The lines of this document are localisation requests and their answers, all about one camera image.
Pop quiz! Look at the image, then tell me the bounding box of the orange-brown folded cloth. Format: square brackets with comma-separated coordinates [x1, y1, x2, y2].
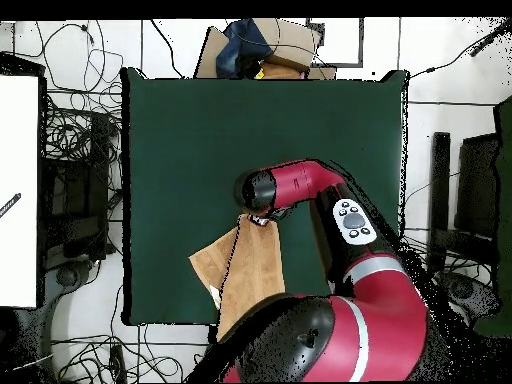
[258, 60, 310, 80]

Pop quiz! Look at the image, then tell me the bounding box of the black looped cable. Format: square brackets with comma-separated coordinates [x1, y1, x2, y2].
[34, 20, 125, 94]

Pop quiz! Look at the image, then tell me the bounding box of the black cable with thick plug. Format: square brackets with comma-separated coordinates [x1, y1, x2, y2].
[407, 17, 512, 82]

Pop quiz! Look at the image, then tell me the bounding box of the black equipment box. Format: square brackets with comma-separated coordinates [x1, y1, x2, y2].
[39, 111, 122, 263]

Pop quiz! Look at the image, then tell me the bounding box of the dark green table cloth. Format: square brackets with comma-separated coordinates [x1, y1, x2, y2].
[120, 66, 411, 327]

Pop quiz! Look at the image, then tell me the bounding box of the black upright bar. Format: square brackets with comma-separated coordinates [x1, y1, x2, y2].
[426, 131, 452, 274]

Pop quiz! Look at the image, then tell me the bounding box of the dark blue garment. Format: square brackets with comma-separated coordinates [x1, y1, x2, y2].
[215, 18, 275, 80]

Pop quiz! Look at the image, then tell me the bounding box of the black rectangular frame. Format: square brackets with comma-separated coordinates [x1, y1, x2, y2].
[305, 17, 365, 69]

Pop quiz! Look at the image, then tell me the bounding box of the black flat monitor panel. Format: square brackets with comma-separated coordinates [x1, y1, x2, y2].
[454, 132, 502, 239]

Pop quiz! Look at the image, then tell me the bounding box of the black threaded rod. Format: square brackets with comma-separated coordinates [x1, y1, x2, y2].
[0, 192, 22, 219]

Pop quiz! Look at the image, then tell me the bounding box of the brown cardboard box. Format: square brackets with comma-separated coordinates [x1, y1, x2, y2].
[193, 17, 338, 80]

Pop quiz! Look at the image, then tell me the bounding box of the dark green cloth drape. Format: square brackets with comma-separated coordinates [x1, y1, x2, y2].
[473, 95, 512, 339]

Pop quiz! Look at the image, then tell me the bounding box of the black round stand base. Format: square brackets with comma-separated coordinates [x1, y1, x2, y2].
[434, 270, 502, 321]
[43, 258, 99, 305]

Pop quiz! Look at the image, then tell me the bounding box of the black power strip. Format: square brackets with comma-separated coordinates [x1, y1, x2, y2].
[108, 344, 128, 384]

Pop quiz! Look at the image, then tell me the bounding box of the white flat panel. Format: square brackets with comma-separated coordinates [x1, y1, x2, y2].
[0, 74, 40, 309]

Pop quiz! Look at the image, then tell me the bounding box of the tan terry towel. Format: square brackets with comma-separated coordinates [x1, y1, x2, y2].
[188, 213, 287, 343]

